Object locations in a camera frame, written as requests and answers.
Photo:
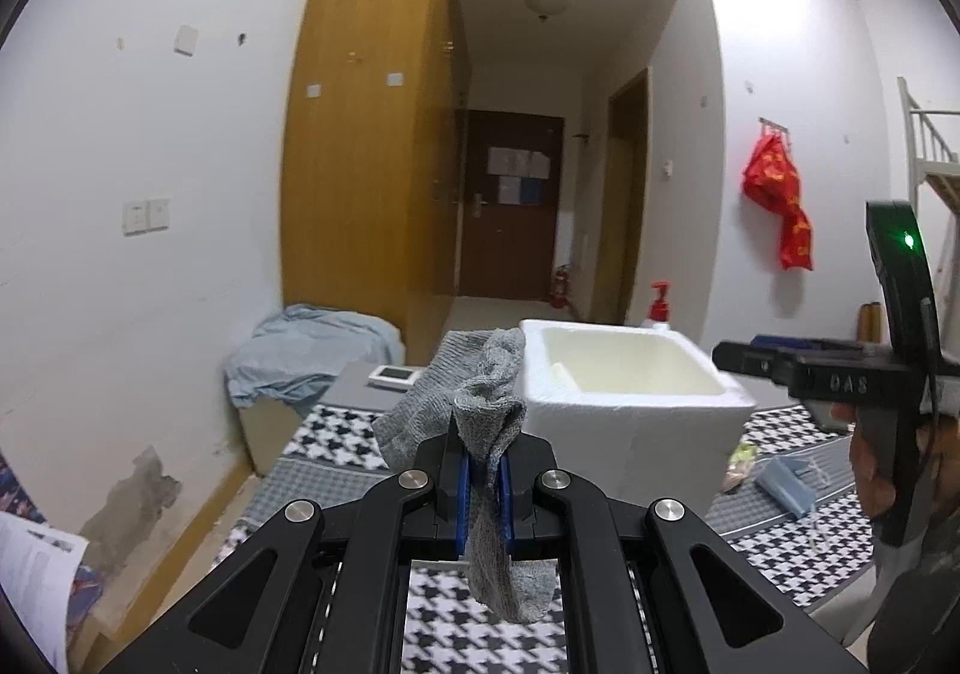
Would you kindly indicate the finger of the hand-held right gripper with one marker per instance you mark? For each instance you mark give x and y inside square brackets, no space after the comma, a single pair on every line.
[754,359]

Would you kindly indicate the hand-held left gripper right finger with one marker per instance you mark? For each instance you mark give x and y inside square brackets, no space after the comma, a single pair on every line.
[504,494]

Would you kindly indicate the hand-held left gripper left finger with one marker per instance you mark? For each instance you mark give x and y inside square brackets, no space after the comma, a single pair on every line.
[463,494]

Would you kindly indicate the grey sock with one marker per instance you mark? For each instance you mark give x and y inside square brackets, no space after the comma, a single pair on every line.
[487,381]

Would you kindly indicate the white foam box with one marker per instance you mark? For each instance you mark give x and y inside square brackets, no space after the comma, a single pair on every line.
[660,434]

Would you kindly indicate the person's right forearm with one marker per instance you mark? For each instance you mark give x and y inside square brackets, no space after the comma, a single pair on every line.
[915,614]

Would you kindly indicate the person's right hand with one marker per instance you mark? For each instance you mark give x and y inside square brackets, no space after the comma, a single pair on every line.
[870,471]

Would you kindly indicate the small green packet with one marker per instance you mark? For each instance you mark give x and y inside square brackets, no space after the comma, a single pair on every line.
[739,468]

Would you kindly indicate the houndstooth tablecloth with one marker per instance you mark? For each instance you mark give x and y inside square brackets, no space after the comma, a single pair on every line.
[360,434]

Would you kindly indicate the blue face mask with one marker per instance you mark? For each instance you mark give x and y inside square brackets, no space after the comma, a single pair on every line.
[787,486]

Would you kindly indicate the white digital device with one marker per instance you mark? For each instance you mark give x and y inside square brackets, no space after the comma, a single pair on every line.
[394,376]

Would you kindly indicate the red plastic bag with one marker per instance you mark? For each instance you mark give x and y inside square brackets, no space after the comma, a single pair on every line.
[776,186]

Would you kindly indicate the light wooden side door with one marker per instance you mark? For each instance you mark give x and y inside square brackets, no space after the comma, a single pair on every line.
[619,216]

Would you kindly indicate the red fire extinguisher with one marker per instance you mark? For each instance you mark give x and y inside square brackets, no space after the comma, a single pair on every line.
[561,288]

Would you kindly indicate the blue-grey cloth pile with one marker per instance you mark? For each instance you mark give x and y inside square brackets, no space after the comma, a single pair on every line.
[300,351]

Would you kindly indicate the white metal bunk bed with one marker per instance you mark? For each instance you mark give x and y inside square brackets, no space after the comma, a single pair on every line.
[937,149]

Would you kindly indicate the dark brown entrance door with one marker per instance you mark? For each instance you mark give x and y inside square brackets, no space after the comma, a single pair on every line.
[510,246]

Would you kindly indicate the blue paper notice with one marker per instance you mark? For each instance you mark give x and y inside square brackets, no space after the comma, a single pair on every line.
[532,189]

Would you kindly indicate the white paper notice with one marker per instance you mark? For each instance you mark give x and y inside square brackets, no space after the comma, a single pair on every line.
[538,164]
[506,160]
[509,189]

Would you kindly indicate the wooden wardrobe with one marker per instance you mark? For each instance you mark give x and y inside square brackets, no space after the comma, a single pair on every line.
[360,179]

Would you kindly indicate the ceiling lamp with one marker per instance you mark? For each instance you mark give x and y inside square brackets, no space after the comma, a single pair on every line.
[546,6]

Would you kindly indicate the open white booklet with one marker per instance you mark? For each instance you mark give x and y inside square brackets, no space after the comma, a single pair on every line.
[37,569]

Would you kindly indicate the white wall switch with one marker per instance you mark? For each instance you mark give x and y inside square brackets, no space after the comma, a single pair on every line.
[158,213]

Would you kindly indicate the white wall socket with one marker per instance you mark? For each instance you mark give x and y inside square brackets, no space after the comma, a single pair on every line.
[136,217]

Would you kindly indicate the white blank wall plate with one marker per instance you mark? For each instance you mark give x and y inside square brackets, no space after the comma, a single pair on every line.
[185,39]

